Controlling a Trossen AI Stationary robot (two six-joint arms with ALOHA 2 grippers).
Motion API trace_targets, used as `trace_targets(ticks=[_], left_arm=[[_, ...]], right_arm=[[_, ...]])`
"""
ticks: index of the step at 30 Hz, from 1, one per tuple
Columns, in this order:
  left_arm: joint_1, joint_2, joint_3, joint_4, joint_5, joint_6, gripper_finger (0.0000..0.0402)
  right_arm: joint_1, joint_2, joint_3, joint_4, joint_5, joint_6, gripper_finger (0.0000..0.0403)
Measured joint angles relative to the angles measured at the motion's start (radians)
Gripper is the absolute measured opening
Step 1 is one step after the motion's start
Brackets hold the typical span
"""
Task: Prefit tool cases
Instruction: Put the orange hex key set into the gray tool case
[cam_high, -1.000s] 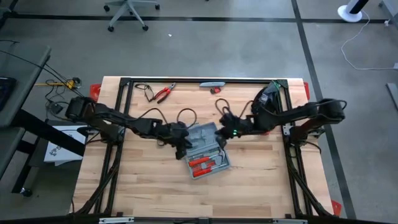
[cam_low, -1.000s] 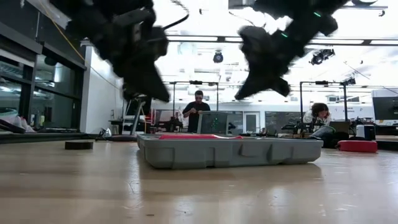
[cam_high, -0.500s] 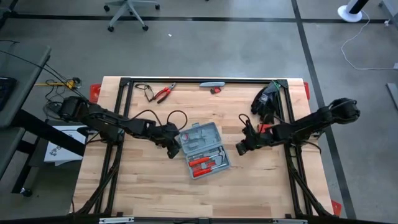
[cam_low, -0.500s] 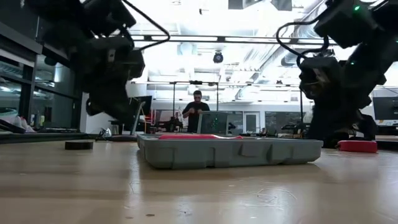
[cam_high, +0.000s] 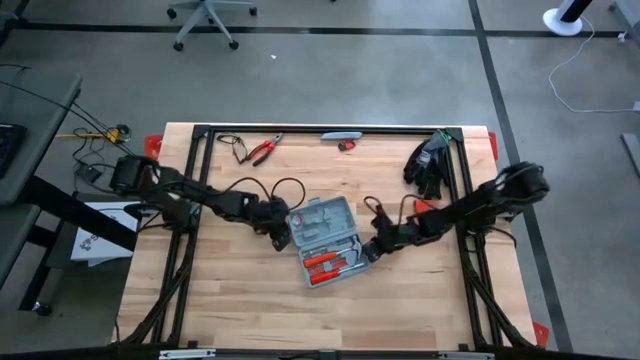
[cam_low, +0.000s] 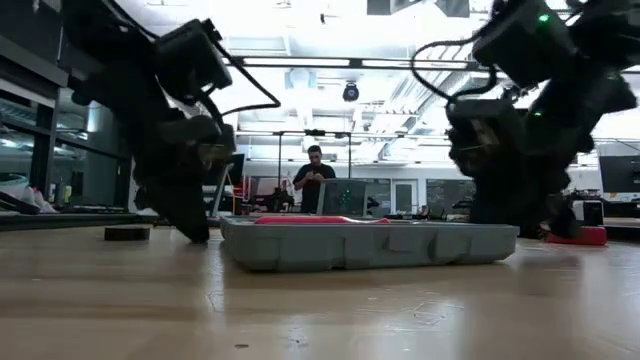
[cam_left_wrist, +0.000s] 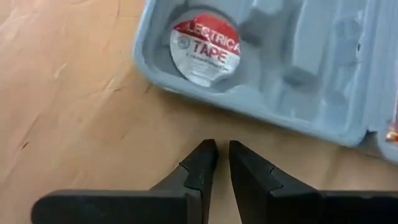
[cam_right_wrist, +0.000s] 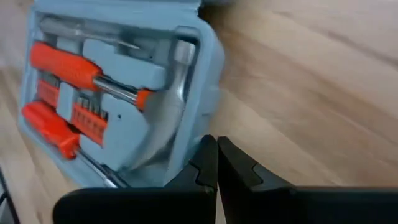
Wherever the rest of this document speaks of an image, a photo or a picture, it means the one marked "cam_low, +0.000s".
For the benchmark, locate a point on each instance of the person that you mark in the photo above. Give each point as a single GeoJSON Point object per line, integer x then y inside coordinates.
{"type": "Point", "coordinates": [314, 175]}

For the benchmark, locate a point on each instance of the black monitor on stand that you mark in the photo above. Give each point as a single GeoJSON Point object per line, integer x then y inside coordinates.
{"type": "Point", "coordinates": [239, 167]}

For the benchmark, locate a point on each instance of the white cloth bundle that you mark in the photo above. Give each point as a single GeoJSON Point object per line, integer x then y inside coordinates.
{"type": "Point", "coordinates": [20, 192]}

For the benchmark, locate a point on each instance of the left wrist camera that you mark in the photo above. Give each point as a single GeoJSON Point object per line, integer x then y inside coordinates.
{"type": "Point", "coordinates": [192, 131]}

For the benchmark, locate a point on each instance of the grey plastic tool case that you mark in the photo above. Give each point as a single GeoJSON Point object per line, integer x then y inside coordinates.
{"type": "Point", "coordinates": [360, 247]}

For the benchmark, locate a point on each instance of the red tape measure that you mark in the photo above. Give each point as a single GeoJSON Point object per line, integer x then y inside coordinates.
{"type": "Point", "coordinates": [587, 236]}

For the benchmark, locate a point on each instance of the black ceiling dome camera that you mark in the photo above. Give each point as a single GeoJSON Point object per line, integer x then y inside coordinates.
{"type": "Point", "coordinates": [351, 92]}

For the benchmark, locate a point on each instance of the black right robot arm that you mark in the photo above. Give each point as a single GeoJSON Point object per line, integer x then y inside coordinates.
{"type": "Point", "coordinates": [590, 75]}

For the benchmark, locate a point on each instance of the white box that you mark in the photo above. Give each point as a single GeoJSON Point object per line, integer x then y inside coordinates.
{"type": "Point", "coordinates": [595, 212]}

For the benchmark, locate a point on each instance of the black background rig frame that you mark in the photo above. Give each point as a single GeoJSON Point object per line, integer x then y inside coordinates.
{"type": "Point", "coordinates": [315, 133]}

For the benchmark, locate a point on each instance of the black tape roll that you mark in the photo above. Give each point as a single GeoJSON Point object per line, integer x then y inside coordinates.
{"type": "Point", "coordinates": [126, 234]}

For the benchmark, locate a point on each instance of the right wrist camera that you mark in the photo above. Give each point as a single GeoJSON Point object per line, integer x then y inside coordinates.
{"type": "Point", "coordinates": [485, 120]}

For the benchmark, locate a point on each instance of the grey box with green lights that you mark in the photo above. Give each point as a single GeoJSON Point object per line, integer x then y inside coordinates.
{"type": "Point", "coordinates": [345, 197]}

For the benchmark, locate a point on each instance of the white banner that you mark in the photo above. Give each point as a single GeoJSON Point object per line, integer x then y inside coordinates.
{"type": "Point", "coordinates": [290, 187]}

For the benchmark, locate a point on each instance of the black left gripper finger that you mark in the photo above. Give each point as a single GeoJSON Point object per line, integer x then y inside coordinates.
{"type": "Point", "coordinates": [185, 215]}

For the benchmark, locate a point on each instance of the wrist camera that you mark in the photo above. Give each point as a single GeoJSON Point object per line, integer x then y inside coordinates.
{"type": "Point", "coordinates": [192, 131]}
{"type": "Point", "coordinates": [485, 120]}

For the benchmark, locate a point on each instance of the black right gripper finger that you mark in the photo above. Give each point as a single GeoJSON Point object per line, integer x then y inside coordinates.
{"type": "Point", "coordinates": [562, 217]}
{"type": "Point", "coordinates": [505, 210]}

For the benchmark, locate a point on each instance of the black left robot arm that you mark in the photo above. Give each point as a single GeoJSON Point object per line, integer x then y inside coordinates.
{"type": "Point", "coordinates": [125, 60]}

